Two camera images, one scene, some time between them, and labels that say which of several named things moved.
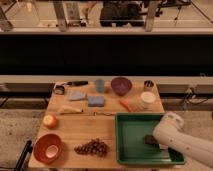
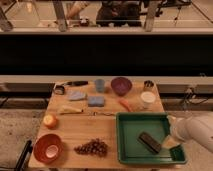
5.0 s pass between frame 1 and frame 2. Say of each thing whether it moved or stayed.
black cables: stayed
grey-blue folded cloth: stayed
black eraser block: moved
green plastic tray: stayed
